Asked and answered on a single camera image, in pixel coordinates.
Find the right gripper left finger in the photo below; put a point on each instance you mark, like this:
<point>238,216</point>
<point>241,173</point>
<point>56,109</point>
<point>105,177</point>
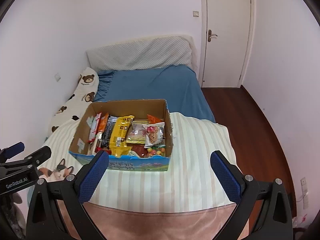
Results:
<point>45,220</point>

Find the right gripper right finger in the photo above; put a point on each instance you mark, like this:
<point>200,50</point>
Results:
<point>274,220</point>

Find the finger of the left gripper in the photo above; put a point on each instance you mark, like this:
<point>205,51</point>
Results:
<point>9,152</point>
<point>34,159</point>

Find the red white long packet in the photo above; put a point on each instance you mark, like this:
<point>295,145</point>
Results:
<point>94,127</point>

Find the yellow fruit candy bag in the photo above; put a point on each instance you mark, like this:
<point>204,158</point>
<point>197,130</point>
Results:
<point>155,151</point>

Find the cranberry oat cookie packet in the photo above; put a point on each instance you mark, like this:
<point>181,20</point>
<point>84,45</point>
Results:
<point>154,134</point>

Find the red triangular snack packet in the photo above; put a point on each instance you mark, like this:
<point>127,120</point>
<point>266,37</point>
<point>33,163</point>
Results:
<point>108,151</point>

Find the bear print long pillow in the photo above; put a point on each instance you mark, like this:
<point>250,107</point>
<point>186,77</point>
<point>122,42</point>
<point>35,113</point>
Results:
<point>76,105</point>

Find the orange snack bag left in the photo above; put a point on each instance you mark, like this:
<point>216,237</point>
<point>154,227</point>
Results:
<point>102,126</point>

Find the orange snack bag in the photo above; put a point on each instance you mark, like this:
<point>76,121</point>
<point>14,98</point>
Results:
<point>102,126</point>
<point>153,120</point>

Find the black yellow snack pack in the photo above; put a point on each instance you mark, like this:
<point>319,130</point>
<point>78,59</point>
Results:
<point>114,136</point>

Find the pale yellow snack bag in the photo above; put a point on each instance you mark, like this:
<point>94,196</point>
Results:
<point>136,133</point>

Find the cardboard milk box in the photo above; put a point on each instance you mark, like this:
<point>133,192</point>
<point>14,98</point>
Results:
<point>84,151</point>

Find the brown snack packet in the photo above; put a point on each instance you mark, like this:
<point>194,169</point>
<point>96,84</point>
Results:
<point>138,150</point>

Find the orange snack bag right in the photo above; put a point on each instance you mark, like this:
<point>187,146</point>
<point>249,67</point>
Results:
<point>153,120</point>

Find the blue bed sheet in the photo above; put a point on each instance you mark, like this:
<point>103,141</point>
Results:
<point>177,85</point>

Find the white door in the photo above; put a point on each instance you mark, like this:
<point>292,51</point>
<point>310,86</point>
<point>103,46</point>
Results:
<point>226,57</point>

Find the floor wall socket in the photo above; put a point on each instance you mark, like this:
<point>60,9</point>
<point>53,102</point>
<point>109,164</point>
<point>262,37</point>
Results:
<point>305,192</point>

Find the metal door handle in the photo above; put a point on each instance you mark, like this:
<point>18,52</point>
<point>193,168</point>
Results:
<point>211,35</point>

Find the white wall switch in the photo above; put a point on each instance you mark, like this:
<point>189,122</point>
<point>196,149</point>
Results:
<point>195,13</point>

